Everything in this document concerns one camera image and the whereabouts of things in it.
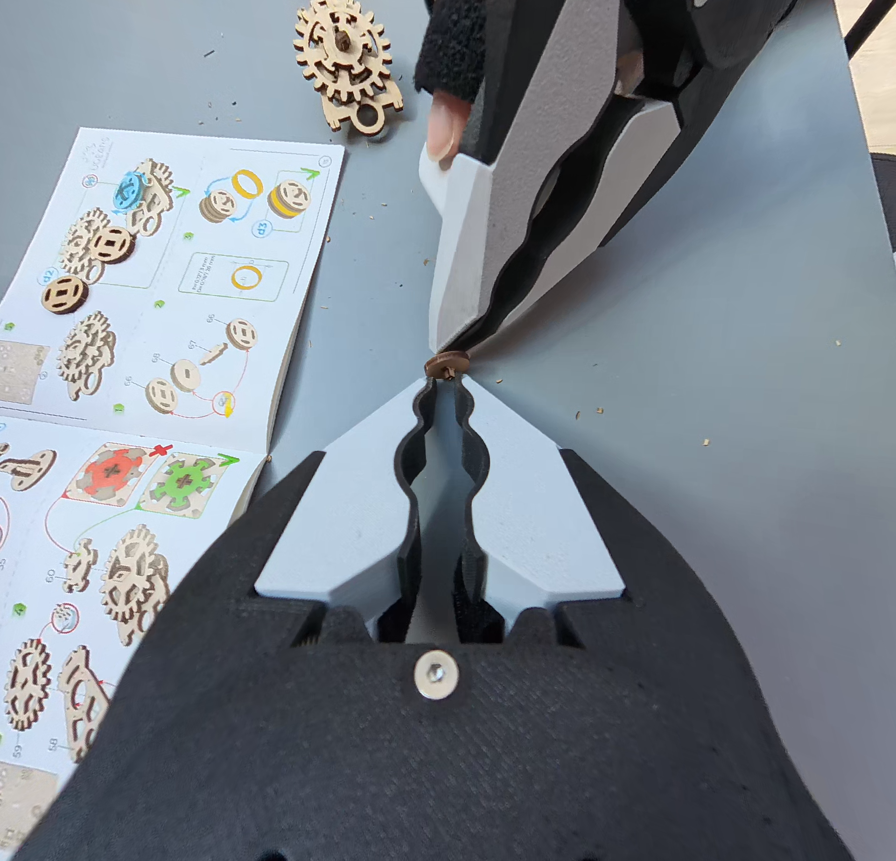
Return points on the illustrated instruction booklet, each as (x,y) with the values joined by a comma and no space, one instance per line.
(210,244)

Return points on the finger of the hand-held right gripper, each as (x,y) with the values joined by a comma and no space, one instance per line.
(623,167)
(560,104)

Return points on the small brown wooden disc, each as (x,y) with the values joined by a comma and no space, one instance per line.
(445,362)

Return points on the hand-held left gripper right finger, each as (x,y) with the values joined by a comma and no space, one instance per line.
(542,518)

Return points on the wooden gear assembly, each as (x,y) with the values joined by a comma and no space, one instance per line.
(336,108)

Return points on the black metal bar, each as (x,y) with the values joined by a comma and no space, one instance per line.
(871,10)

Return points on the dark chair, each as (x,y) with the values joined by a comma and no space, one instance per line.
(885,199)

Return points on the person's right hand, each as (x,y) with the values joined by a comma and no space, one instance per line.
(448,129)

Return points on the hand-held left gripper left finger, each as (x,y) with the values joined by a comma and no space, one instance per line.
(329,518)

